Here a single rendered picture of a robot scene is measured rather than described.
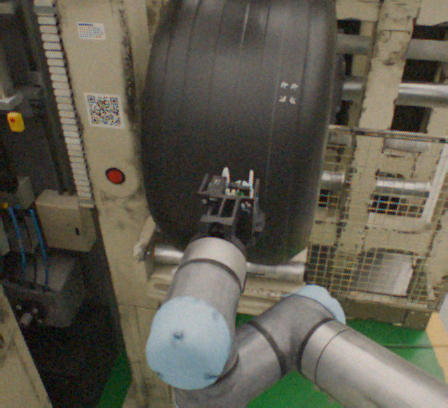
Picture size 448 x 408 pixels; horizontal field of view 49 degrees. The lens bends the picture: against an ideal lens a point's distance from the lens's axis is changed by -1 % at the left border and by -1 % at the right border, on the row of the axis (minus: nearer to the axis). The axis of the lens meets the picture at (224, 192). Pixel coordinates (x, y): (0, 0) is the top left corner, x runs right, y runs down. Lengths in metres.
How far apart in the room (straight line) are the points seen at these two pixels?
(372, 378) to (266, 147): 0.37
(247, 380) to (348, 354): 0.11
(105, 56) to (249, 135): 0.34
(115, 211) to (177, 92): 0.47
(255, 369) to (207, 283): 0.12
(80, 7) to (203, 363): 0.67
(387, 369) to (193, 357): 0.19
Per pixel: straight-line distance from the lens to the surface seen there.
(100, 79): 0.98
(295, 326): 0.58
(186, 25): 0.80
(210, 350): 0.45
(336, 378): 0.54
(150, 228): 1.11
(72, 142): 1.10
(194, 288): 0.48
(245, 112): 0.74
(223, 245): 0.54
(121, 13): 0.91
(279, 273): 1.06
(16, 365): 1.44
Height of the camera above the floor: 1.68
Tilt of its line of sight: 38 degrees down
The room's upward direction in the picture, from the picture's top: straight up
